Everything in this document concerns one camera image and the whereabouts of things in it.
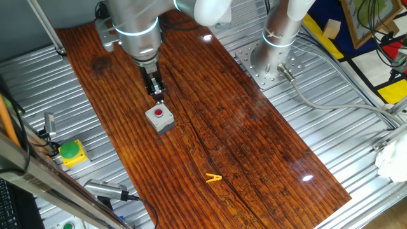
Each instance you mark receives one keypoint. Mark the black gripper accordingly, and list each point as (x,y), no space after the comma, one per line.
(149,72)

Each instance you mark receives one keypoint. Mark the grey box red push button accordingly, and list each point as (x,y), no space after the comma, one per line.
(162,122)

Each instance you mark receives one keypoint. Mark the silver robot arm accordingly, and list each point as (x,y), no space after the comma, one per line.
(136,28)

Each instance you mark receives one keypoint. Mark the yellow box green mushroom button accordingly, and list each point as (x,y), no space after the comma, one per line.
(70,149)

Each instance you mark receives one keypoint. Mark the grey box green flat button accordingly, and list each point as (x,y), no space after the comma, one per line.
(68,226)

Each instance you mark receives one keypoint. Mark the glossy wood grain board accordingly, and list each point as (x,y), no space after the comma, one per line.
(222,127)

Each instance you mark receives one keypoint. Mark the yellow clothespin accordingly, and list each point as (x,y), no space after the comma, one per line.
(213,178)

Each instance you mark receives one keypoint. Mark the slanted metal pole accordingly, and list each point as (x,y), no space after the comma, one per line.
(47,30)

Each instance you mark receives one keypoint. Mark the orange rod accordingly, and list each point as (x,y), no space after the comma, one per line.
(8,124)

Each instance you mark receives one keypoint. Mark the blue yellow patterned mat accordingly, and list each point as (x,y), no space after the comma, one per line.
(335,47)

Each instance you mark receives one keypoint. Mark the small wooden block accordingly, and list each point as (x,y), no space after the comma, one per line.
(331,29)

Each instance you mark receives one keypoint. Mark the black keyboard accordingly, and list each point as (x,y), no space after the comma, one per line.
(6,210)

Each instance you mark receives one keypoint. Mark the white crumpled cloth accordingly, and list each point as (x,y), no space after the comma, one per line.
(392,159)

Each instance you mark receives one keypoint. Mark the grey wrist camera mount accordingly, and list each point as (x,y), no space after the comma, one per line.
(106,36)

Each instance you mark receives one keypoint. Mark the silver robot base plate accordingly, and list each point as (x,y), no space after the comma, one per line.
(245,57)

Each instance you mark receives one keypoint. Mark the silver ribbed depth camera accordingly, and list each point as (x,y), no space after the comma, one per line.
(50,124)
(105,189)

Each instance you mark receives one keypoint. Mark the black camera stand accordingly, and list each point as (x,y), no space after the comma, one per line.
(105,203)

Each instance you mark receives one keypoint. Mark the aluminium frame bar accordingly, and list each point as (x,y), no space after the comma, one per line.
(47,181)

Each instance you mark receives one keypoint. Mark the wooden picture frame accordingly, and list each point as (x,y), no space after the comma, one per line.
(365,19)

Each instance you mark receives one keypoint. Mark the metal corner bracket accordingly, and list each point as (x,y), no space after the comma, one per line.
(380,145)

